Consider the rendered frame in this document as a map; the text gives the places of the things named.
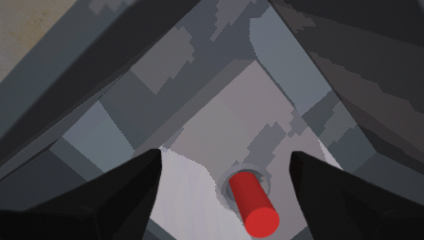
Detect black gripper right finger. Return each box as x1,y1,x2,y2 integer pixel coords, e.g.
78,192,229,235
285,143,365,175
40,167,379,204
289,151,424,240

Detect red peg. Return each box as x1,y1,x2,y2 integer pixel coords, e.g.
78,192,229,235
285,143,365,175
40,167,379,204
229,172,279,238

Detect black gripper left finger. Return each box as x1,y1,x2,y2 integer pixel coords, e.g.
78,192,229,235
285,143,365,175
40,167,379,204
0,149,162,240

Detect light grey plate with hole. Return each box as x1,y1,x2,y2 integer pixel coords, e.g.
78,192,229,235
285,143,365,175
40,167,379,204
131,59,343,240

